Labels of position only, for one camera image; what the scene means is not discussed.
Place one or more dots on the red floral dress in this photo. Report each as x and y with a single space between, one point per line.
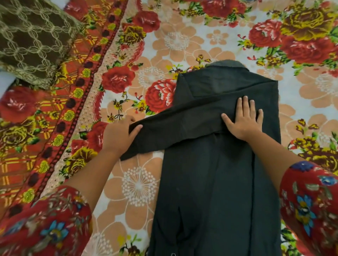
47 224

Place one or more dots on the brown patterned pillow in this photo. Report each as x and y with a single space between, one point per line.
34 39

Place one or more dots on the person's right hand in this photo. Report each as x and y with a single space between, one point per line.
245 124

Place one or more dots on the black shirt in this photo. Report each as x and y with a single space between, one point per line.
211 197

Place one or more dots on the person's left forearm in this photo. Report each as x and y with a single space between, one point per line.
92 176

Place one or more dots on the person's right forearm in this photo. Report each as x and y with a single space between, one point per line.
274 158

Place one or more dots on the person's left hand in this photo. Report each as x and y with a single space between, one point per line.
116 139

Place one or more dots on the bed with floral sheet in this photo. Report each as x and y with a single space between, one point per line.
132 197

